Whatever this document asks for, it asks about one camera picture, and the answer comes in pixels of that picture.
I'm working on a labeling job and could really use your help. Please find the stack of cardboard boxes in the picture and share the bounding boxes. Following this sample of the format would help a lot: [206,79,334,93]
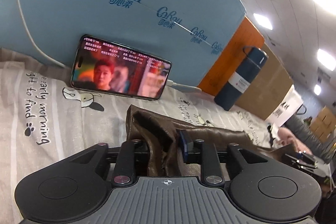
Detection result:
[310,106,336,140]

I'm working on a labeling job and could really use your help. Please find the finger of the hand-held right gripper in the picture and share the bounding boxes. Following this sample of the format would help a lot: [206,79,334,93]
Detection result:
[284,151,317,170]

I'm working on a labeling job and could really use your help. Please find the white charging cable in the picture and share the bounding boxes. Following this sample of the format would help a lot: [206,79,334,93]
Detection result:
[12,0,201,93]

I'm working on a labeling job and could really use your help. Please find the orange wooden board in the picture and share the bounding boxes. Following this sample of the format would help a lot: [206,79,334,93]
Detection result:
[197,17,265,96]

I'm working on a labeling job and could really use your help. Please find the dark blue thermos bottle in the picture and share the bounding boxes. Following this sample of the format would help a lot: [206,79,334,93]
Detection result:
[214,46,269,111]

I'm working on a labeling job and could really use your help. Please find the person's right hand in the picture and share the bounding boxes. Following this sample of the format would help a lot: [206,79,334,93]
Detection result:
[278,127,300,148]

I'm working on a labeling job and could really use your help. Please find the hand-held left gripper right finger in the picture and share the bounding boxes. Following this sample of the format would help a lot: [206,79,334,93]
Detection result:
[179,130,251,185]

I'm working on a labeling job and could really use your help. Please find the large brown cardboard box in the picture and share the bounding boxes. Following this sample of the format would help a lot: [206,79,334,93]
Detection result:
[234,42,294,119]

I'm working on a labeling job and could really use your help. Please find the printed grey bedsheet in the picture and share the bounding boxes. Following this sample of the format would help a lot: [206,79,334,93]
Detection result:
[0,47,289,224]

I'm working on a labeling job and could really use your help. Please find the person's right forearm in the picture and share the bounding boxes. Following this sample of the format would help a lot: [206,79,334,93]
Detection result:
[285,114,332,163]

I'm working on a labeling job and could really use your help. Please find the white paper sign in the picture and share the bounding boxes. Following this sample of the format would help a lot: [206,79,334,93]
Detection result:
[265,88,303,127]

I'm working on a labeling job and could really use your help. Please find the smartphone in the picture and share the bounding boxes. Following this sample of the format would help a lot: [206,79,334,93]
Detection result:
[70,34,172,101]

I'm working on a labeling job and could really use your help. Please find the brown leather garment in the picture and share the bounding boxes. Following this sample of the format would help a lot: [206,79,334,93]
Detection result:
[125,105,301,177]

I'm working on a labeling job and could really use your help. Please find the light blue carton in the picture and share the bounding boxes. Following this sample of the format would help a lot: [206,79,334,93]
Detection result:
[0,0,247,92]

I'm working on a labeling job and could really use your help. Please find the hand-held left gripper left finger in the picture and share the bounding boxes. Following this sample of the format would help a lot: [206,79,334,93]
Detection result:
[85,140,149,186]

